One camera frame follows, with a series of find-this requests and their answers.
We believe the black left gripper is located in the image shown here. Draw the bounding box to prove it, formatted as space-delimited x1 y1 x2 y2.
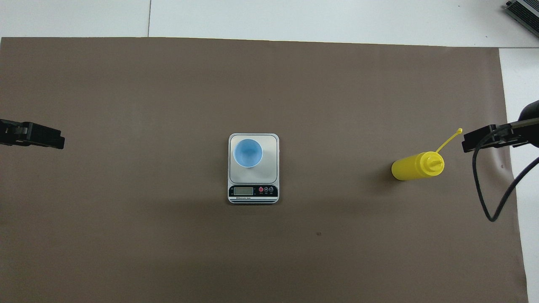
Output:
0 119 66 150

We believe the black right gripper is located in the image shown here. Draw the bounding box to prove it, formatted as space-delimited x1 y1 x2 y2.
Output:
462 100 539 153

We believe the silver digital kitchen scale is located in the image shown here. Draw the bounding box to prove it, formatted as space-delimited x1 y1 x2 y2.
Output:
228 133 280 205

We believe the yellow squeeze bottle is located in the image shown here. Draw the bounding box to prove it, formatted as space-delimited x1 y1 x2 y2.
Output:
391 128 464 181

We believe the grey ribbed metal device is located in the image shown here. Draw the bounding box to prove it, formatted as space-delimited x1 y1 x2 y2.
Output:
504 0 539 39

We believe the light blue plastic cup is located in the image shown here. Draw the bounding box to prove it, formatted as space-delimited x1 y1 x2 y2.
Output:
233 138 264 168

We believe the brown paper mat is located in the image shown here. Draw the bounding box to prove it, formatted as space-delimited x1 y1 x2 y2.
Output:
0 37 529 303

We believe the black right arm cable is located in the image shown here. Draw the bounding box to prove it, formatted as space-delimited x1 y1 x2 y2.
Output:
472 119 539 222

